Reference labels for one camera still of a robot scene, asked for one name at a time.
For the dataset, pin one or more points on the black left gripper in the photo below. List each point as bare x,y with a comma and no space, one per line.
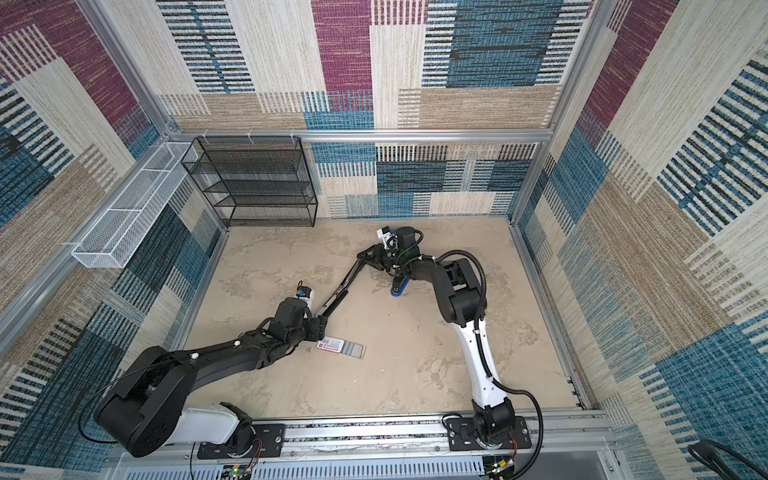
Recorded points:
318,326

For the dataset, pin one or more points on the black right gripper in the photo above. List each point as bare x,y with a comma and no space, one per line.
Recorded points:
375,257

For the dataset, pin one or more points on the red white staple box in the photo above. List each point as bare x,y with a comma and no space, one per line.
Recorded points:
330,344

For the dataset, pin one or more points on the blue stapler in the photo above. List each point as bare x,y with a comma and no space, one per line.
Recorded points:
399,284

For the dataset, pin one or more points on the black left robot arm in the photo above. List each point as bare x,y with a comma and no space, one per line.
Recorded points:
143,411

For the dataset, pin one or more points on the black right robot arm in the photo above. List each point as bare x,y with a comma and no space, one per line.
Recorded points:
460,289

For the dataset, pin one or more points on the black mesh shelf rack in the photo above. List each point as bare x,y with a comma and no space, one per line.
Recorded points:
254,181

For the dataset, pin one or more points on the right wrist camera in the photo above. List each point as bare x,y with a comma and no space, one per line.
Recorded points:
387,237

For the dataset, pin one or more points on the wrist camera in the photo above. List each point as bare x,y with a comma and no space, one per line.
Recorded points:
387,237
305,293

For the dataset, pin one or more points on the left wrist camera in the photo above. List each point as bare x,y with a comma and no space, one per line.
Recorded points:
305,293

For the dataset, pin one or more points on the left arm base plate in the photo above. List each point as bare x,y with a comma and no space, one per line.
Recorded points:
255,441

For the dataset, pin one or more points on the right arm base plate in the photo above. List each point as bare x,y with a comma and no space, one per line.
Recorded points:
465,434

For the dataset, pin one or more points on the white wire mesh basket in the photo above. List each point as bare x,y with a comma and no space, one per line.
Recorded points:
114,238

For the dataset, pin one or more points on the aluminium front rail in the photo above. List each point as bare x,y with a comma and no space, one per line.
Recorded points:
571,444

